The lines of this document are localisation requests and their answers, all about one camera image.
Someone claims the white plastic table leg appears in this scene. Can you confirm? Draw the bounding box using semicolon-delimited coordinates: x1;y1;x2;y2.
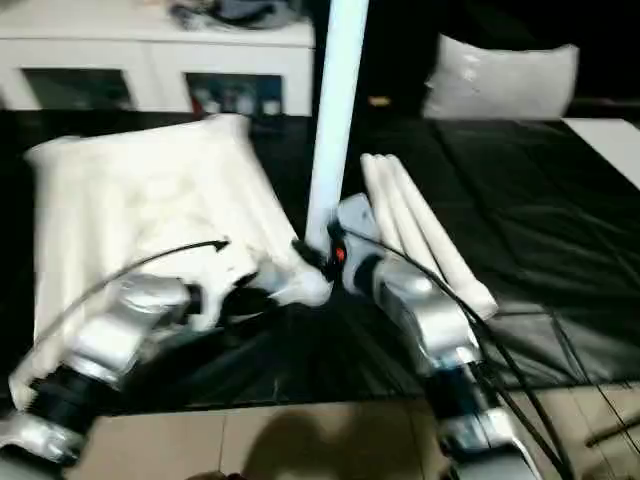
359;153;431;281
384;154;499;319
372;153;466;301
302;0;371;281

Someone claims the white plastic table top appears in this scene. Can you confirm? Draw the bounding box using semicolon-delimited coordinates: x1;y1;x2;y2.
9;113;334;409

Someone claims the white plastic upturned table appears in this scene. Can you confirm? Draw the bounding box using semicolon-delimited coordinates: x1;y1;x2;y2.
0;107;640;416

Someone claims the black cabinet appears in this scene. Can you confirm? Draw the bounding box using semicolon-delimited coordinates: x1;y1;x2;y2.
309;0;451;119

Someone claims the grey cushion with holes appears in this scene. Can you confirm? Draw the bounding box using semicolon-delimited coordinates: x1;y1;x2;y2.
422;32;581;121

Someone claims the dark clutter pile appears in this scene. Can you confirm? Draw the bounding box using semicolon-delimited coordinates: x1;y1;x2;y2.
167;0;311;31

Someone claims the white cabinet with glass doors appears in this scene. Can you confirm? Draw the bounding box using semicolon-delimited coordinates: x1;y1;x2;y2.
0;0;316;116

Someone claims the white board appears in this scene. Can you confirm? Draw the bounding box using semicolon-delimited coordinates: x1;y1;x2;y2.
562;117;640;191

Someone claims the black floor stand foot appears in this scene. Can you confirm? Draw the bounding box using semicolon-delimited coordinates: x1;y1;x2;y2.
584;419;640;449

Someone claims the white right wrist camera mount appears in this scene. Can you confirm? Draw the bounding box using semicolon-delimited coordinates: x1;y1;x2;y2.
335;194;381;296

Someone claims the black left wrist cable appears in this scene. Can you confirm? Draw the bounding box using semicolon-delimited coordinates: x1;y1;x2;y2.
29;239;231;351

